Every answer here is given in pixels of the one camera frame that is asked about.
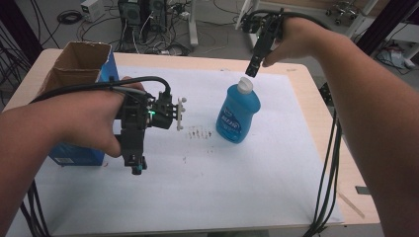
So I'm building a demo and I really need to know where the blue bottle with white cap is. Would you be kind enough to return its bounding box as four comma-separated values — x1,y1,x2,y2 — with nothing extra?
214,76,262,145

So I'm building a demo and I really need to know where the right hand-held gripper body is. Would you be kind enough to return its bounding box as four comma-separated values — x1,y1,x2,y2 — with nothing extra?
241,8,286,66

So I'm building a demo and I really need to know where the black computer tower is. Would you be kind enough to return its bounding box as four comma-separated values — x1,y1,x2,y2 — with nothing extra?
117,0,168,35

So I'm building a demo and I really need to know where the office chair base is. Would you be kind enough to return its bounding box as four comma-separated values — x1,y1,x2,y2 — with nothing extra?
325,0,362,26

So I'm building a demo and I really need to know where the person's left hand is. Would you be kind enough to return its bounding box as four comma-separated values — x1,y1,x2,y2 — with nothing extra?
62,78,146,159

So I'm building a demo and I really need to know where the person's right hand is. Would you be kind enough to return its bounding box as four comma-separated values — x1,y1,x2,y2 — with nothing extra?
261,16,331,69

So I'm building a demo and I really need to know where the blue cardboard box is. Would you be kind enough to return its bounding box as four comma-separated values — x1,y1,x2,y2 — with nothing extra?
37,40,121,168

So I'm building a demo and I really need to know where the coiled black cable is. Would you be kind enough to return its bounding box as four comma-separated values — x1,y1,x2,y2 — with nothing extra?
56,9,84,26

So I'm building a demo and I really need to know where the thin wooden strip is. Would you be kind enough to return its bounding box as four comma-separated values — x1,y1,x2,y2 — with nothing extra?
337,191,366,220

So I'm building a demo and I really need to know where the white stand leg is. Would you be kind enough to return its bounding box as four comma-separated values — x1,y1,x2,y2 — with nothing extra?
187,0,200,47

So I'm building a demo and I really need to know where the black hanging cable bundle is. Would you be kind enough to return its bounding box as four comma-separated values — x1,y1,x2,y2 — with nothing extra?
301,108,344,237
19,179,52,237

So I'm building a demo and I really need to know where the white power supply unit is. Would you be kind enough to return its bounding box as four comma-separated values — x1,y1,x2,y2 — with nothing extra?
80,0,106,23

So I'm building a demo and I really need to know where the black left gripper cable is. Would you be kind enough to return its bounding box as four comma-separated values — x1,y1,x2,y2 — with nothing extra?
29,75,173,105

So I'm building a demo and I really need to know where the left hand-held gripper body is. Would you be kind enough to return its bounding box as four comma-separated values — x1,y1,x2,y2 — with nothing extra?
113,91,188,158

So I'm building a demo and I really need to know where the white foam mat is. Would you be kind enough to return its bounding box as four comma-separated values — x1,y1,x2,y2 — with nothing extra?
5,64,346,237

